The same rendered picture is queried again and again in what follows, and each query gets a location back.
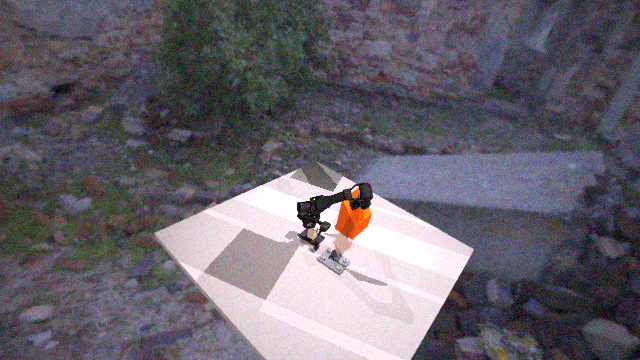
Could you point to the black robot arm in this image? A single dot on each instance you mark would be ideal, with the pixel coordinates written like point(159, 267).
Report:
point(321, 202)

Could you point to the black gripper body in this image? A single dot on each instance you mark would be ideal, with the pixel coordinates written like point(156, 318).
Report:
point(324, 226)

